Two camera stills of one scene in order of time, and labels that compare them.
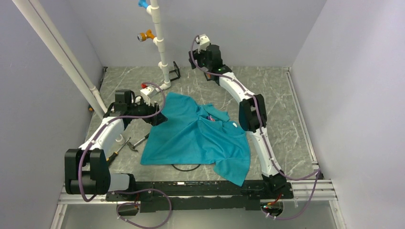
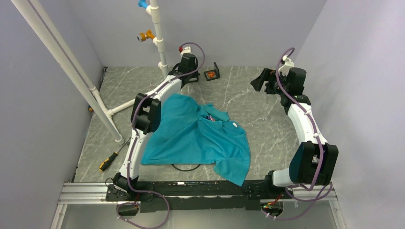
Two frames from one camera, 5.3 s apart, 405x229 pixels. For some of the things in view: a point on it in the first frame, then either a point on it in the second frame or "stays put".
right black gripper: x=197 y=56 to x=267 y=75
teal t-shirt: x=185 y=133 stays put
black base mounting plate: x=200 y=196 stays put
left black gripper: x=156 y=119 to x=196 y=75
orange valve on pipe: x=142 y=37 stays put
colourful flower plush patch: x=210 y=118 stays put
